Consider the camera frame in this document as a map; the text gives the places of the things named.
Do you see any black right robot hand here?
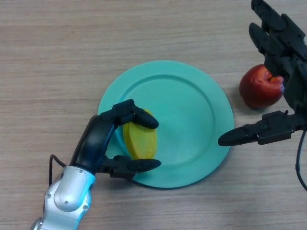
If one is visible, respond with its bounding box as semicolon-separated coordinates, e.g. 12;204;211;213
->
217;0;307;147

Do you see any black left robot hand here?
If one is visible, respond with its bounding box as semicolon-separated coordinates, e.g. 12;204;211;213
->
69;98;162;180

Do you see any yellow starfruit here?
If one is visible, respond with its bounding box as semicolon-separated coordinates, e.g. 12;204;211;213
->
122;109;158;161

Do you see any green round plate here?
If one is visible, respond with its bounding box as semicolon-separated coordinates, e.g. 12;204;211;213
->
97;59;235;190

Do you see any red apple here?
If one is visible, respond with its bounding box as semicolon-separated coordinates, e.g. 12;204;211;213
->
239;64;285;110

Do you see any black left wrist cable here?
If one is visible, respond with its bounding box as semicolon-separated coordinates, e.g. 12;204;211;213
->
48;154;67;188

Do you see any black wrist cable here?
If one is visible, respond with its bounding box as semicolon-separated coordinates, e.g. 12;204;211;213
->
48;154;67;188
295;130;307;190

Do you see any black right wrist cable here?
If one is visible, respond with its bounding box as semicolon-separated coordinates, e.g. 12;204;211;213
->
295;130;307;190

